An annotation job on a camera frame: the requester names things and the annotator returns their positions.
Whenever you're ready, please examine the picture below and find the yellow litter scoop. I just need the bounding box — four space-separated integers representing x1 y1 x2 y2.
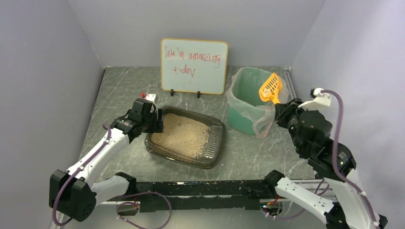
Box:
258 73 283 104

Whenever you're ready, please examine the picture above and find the dark grey litter box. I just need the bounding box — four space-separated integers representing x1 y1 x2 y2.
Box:
144 105 226 169

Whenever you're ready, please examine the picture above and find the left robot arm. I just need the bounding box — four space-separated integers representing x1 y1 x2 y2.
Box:
49 94 163 226

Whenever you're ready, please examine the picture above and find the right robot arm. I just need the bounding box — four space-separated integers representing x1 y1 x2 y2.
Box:
262 98 388 229

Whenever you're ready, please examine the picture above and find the beige cat litter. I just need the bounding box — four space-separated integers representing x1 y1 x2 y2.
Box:
151 113 211 158

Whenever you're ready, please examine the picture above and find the green trash bin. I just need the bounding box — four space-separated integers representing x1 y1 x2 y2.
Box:
227 67 286 136

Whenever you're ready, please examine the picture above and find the translucent pink bin liner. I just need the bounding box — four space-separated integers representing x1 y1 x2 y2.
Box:
225 67 290 139

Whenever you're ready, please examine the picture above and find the whiteboard with red writing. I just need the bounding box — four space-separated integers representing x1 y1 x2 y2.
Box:
160 38 228 95

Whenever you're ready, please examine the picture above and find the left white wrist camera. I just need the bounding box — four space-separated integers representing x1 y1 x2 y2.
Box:
139 93 158 104

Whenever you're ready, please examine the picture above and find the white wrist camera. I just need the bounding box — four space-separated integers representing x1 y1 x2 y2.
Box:
298 88 331 111
139 93 158 104

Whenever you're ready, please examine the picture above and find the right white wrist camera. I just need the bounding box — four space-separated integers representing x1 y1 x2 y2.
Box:
298 88 331 111

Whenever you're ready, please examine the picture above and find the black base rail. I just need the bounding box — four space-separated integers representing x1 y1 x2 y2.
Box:
115 170 284 213

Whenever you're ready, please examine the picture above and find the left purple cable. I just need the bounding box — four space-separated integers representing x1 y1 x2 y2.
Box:
52 123 112 227

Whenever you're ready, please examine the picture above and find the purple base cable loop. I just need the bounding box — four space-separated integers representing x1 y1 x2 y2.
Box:
116 191 174 229

